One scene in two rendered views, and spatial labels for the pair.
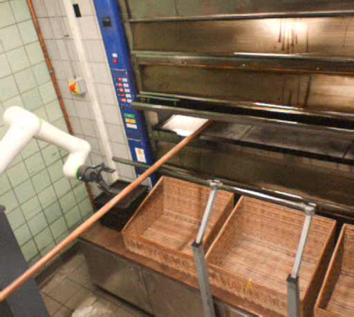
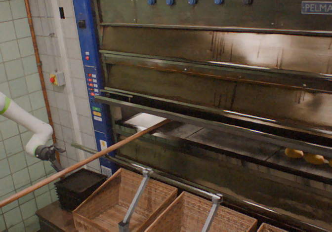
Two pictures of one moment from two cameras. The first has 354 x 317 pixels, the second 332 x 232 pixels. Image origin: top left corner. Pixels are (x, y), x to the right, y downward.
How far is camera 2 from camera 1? 0.59 m
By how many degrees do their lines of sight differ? 8
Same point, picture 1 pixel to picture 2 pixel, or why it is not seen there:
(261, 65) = (198, 70)
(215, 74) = (164, 76)
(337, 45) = (253, 58)
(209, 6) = (160, 17)
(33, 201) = (7, 179)
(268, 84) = (204, 88)
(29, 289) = not seen: outside the picture
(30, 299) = not seen: outside the picture
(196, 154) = (149, 149)
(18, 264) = not seen: outside the picture
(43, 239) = (12, 217)
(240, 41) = (182, 48)
